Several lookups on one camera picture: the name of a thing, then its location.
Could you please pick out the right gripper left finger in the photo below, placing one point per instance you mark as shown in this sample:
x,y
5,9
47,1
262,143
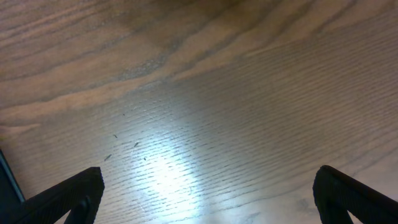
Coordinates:
x,y
79,197

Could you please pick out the dark green open box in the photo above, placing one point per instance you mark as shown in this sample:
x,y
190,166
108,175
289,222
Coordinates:
x,y
11,194

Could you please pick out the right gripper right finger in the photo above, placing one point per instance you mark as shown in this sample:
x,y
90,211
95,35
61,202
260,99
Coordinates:
x,y
337,196

